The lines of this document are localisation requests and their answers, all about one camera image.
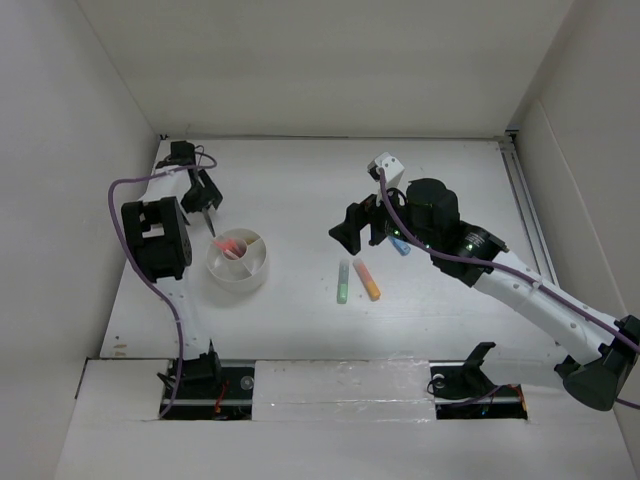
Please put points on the aluminium rail right side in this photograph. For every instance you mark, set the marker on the aluminium rail right side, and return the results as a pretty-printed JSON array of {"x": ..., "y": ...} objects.
[{"x": 525, "y": 205}]

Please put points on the black handled scissors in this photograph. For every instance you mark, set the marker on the black handled scissors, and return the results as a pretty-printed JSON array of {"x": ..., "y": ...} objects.
[{"x": 208, "y": 220}]

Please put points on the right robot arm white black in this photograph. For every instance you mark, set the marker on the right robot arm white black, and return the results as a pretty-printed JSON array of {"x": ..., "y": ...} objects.
[{"x": 593, "y": 353}]

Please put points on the orange yellow highlighter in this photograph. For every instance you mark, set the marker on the orange yellow highlighter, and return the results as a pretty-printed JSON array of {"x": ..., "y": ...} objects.
[{"x": 367, "y": 280}]

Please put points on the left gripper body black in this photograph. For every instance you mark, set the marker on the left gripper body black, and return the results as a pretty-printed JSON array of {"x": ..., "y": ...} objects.
[{"x": 201, "y": 195}]

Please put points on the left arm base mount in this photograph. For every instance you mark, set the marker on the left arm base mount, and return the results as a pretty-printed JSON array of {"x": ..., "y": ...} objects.
[{"x": 228, "y": 399}]

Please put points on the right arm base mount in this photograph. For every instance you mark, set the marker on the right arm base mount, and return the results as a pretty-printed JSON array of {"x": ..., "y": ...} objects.
[{"x": 461, "y": 391}]

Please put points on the green highlighter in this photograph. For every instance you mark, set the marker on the green highlighter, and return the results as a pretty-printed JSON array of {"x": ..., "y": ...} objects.
[{"x": 343, "y": 282}]

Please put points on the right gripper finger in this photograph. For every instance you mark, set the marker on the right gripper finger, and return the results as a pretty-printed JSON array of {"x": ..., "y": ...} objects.
[
  {"x": 360, "y": 213},
  {"x": 348, "y": 234}
]

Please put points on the white round divided organizer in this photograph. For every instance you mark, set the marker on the white round divided organizer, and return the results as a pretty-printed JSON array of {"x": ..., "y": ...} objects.
[{"x": 239, "y": 276}]

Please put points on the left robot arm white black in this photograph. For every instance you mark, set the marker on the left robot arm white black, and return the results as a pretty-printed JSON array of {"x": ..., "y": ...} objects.
[{"x": 157, "y": 241}]

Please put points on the purple red marker pen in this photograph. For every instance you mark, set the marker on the purple red marker pen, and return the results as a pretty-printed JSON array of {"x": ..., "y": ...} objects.
[{"x": 242, "y": 247}]

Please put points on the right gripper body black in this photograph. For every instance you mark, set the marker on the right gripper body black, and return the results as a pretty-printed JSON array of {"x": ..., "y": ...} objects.
[{"x": 403, "y": 213}]

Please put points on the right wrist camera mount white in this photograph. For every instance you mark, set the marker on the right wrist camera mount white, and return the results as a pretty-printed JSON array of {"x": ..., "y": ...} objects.
[{"x": 390, "y": 165}]

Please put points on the thin red pen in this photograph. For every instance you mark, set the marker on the thin red pen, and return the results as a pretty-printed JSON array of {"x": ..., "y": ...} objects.
[{"x": 229, "y": 245}]

